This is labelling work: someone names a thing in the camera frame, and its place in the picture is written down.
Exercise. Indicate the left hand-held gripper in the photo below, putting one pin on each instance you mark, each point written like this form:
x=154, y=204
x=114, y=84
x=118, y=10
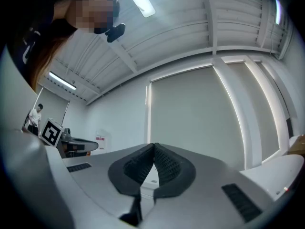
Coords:
x=51, y=133

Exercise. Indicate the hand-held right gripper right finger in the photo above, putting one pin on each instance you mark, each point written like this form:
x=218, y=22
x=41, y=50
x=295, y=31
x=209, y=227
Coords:
x=205, y=175

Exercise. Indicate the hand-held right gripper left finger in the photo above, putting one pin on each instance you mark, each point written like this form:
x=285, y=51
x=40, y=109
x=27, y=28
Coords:
x=100, y=175

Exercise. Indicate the white sign with red label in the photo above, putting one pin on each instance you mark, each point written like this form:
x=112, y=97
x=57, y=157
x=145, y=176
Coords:
x=102, y=139

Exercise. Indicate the grey roller blind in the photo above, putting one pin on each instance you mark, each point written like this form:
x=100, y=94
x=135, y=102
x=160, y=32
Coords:
x=195, y=118
x=257, y=108

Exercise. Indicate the cardboard box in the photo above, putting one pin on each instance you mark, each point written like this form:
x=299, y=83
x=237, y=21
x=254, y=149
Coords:
x=297, y=145

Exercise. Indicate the person's dark shirt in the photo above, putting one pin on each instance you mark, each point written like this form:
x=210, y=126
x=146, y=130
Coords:
x=31, y=39

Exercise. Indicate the person's face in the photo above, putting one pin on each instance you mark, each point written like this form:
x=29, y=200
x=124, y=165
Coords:
x=95, y=11

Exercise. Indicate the black head camera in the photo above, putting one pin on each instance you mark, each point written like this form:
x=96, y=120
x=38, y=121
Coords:
x=116, y=32

